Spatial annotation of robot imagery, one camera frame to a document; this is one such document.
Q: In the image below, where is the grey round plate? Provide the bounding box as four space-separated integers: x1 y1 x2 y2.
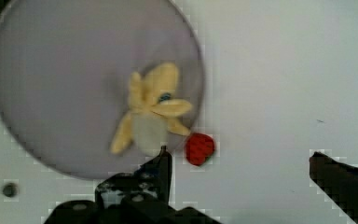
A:
0 0 206 179

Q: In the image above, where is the yellow plush peeled banana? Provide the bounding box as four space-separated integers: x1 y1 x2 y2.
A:
110 63 193 157

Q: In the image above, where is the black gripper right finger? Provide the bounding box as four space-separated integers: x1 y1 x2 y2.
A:
309 152 358 224

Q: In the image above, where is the dark red toy strawberry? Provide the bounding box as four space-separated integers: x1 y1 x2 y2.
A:
185 133 215 166

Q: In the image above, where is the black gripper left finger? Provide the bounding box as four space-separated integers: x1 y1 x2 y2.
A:
95 146 172 209

